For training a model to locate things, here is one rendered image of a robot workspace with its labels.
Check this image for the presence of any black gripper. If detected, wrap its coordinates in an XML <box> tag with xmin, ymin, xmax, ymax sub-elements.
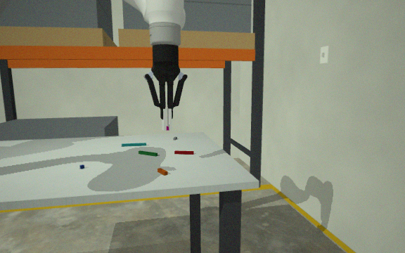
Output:
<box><xmin>144</xmin><ymin>44</ymin><xmax>188</xmax><ymax>131</ymax></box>

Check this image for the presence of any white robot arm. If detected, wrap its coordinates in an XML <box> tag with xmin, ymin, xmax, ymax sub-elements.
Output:
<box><xmin>0</xmin><ymin>0</ymin><xmax>186</xmax><ymax>46</ymax></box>

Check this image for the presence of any orange rod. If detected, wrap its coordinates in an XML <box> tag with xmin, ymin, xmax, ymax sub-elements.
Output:
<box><xmin>157</xmin><ymin>168</ymin><xmax>168</xmax><ymax>175</ymax></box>

